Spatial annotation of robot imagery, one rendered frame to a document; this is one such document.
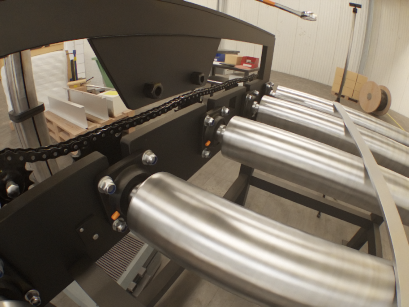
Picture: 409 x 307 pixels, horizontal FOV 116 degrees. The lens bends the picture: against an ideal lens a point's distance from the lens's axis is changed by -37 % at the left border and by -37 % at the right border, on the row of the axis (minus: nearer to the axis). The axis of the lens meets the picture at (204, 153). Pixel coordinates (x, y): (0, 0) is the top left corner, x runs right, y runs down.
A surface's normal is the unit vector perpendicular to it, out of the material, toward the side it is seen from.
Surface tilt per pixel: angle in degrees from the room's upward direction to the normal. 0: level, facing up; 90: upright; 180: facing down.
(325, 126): 65
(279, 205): 0
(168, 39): 90
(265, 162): 93
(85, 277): 0
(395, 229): 0
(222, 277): 76
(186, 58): 90
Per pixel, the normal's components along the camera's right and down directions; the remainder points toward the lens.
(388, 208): 0.07, -0.84
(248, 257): -0.25, -0.43
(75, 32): 0.86, 0.32
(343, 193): -0.51, 0.55
